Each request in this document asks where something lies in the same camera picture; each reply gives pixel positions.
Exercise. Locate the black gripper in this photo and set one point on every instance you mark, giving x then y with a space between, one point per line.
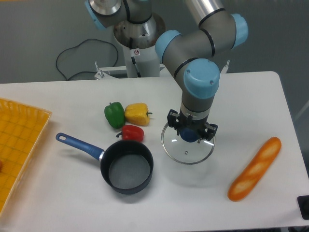
197 124

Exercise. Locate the glass lid blue knob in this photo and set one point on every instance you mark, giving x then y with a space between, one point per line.
182 151

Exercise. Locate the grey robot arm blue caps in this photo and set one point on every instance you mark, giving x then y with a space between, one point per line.
186 57

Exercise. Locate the yellow bell pepper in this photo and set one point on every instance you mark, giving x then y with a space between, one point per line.
137 114

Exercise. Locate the red bell pepper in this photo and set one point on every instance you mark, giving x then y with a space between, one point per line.
131 132

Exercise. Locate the green bell pepper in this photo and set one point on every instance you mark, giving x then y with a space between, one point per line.
115 115

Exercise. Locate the toy baguette bread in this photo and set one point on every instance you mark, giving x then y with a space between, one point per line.
255 170

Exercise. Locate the black device at table edge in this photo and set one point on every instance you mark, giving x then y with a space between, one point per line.
303 203

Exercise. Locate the yellow plastic basket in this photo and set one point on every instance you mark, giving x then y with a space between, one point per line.
21 129

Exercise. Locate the dark saucepan blue handle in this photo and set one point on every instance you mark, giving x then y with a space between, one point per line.
126 165

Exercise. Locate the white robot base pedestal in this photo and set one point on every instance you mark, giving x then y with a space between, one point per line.
137 37

